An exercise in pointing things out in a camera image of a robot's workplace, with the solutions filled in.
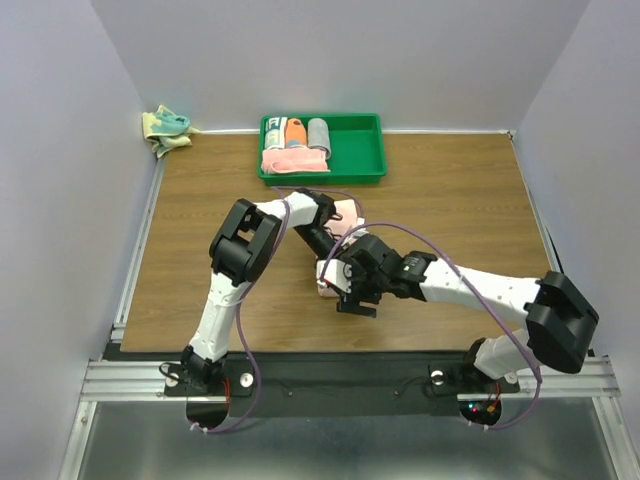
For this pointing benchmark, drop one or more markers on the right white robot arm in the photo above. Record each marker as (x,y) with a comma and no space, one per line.
(555,323)

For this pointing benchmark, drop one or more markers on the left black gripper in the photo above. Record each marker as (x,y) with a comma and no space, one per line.
(327,253)

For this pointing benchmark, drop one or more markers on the grey rolled towel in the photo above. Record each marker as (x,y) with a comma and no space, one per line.
(318,136)

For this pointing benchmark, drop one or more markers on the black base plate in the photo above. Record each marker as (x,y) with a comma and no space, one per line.
(288,385)

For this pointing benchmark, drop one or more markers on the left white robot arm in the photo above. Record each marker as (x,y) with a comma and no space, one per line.
(240,252)

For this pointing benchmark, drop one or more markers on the aluminium frame rail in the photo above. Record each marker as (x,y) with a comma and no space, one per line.
(464,192)

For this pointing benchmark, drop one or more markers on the orange rolled towel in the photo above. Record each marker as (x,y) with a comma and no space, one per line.
(295,133)

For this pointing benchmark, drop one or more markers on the pink rolled towel in tray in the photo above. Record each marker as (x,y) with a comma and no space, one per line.
(294,160)

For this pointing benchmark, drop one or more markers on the white green rolled towel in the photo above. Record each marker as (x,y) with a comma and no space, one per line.
(275,133)

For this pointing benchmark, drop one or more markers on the pink towel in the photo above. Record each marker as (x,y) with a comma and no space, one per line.
(294,160)
(347,211)

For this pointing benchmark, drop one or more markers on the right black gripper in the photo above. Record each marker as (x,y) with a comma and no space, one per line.
(356,267)

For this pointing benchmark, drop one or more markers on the green plastic tray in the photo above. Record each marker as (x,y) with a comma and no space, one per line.
(357,152)

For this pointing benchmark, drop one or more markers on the yellow green towel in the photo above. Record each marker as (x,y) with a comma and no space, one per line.
(165,130)

